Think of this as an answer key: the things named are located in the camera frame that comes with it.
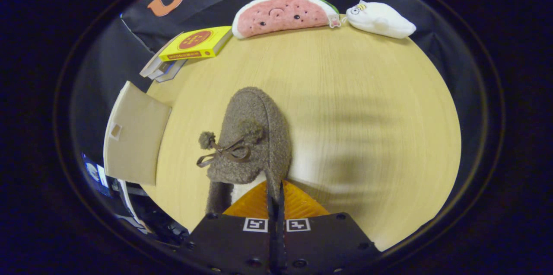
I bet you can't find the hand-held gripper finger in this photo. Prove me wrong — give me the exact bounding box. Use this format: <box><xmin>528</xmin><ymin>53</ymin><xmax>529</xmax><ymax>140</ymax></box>
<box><xmin>184</xmin><ymin>180</ymin><xmax>280</xmax><ymax>275</ymax></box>
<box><xmin>278</xmin><ymin>180</ymin><xmax>383</xmax><ymax>275</ymax></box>

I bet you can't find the brown fuzzy shoe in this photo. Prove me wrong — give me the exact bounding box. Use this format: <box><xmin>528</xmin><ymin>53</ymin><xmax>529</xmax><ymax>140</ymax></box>
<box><xmin>197</xmin><ymin>87</ymin><xmax>293</xmax><ymax>215</ymax></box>

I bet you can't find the cream fabric storage box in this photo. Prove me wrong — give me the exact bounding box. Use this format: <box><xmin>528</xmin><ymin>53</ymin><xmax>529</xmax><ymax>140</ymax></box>
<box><xmin>103</xmin><ymin>80</ymin><xmax>172</xmax><ymax>186</ymax></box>

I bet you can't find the blue book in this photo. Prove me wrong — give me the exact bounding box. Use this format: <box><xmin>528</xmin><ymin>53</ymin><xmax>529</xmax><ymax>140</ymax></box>
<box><xmin>155</xmin><ymin>60</ymin><xmax>188</xmax><ymax>83</ymax></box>

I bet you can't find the yellow book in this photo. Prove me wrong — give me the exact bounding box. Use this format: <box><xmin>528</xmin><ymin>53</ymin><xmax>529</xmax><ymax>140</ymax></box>
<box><xmin>159</xmin><ymin>26</ymin><xmax>233</xmax><ymax>62</ymax></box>

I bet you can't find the watermelon slice plush toy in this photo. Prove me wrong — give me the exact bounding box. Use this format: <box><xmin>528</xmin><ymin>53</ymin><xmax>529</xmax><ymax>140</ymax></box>
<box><xmin>232</xmin><ymin>0</ymin><xmax>342</xmax><ymax>39</ymax></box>

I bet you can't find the white plush toy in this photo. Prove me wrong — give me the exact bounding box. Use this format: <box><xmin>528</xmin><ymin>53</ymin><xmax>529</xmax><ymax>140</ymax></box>
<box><xmin>346</xmin><ymin>0</ymin><xmax>417</xmax><ymax>39</ymax></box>

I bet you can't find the black backdrop cloth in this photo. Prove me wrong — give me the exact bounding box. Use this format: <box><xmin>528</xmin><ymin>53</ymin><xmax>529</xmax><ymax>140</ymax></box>
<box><xmin>71</xmin><ymin>0</ymin><xmax>471</xmax><ymax>206</ymax></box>

